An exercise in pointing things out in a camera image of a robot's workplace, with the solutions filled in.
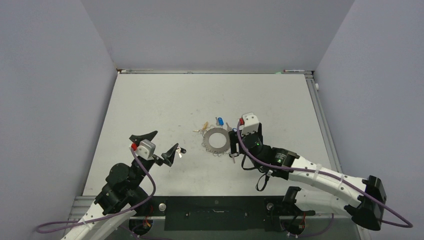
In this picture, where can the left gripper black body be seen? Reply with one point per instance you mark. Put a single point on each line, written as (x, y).
(148, 164)

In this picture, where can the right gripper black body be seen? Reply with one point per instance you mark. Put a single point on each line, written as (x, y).
(259, 132)

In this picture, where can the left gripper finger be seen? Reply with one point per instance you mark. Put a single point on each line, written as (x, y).
(169, 156)
(136, 139)

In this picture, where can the key with black tag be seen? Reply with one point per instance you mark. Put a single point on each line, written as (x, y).
(180, 151)
(234, 158)

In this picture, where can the large perforated metal keyring disc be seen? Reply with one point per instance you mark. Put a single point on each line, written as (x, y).
(216, 140)

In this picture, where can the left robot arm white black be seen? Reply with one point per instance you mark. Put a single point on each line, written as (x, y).
(122, 196)

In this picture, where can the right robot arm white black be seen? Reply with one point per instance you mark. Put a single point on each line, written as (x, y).
(360, 199)

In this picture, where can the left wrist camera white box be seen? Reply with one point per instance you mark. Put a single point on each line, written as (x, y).
(145, 149)

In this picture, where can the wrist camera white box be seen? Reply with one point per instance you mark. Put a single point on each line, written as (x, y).
(145, 149)
(250, 124)

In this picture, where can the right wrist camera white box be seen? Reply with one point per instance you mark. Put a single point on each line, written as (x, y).
(250, 124)

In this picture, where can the aluminium rail back edge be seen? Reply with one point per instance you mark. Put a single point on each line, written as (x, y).
(156, 71)

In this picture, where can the aluminium rail edge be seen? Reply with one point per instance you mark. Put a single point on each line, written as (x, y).
(156, 71)
(322, 121)

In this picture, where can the aluminium rail right edge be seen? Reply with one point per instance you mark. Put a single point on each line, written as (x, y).
(322, 121)

